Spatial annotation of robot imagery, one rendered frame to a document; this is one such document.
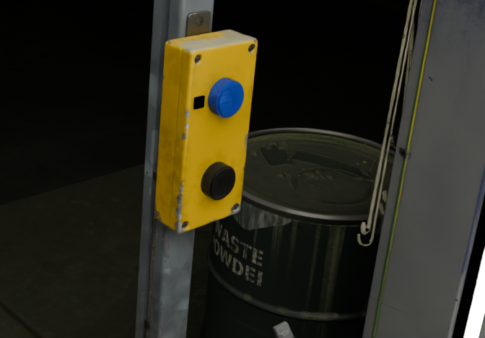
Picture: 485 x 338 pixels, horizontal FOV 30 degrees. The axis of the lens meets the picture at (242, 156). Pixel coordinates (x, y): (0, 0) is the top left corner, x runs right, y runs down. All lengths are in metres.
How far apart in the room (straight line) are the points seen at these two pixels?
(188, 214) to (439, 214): 0.53
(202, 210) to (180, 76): 0.20
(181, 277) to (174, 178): 0.21
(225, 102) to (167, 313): 0.37
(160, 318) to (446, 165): 0.55
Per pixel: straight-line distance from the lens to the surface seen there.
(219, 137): 1.21
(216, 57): 1.15
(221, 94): 1.15
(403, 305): 1.71
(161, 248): 1.31
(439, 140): 1.55
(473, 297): 1.63
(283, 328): 1.38
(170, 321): 1.39
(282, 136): 2.69
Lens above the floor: 1.89
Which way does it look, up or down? 24 degrees down
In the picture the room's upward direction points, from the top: 6 degrees clockwise
